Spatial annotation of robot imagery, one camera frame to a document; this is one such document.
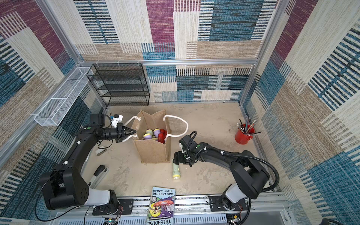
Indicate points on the white mesh wall basket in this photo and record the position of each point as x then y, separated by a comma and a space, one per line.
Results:
56, 108

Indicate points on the red pen cup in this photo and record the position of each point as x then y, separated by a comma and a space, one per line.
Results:
246, 131

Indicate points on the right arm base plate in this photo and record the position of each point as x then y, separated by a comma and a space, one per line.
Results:
218, 203

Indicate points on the colourful treehouse book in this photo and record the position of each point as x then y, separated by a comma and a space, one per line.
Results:
161, 207

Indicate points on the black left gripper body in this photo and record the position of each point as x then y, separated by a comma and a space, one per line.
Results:
116, 133

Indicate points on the purple flashlight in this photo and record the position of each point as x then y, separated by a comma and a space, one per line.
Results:
156, 132
147, 136

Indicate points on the green flashlight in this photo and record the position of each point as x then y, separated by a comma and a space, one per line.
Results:
149, 131
176, 172

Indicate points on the brown jute tote bag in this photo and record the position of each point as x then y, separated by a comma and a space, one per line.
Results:
150, 150

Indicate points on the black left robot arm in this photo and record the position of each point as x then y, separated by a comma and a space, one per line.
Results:
64, 186

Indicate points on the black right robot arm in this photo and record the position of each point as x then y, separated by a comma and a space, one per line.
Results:
247, 170

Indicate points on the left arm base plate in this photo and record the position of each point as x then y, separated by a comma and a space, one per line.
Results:
122, 207

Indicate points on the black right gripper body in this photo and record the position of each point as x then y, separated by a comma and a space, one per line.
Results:
178, 159

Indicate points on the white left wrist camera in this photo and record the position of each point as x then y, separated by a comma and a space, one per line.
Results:
115, 119

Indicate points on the black white stapler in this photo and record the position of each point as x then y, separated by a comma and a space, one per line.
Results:
98, 176

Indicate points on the black wire shelf rack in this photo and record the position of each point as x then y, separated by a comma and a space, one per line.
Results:
120, 84

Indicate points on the red flashlight row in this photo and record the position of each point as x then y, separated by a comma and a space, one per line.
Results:
163, 131

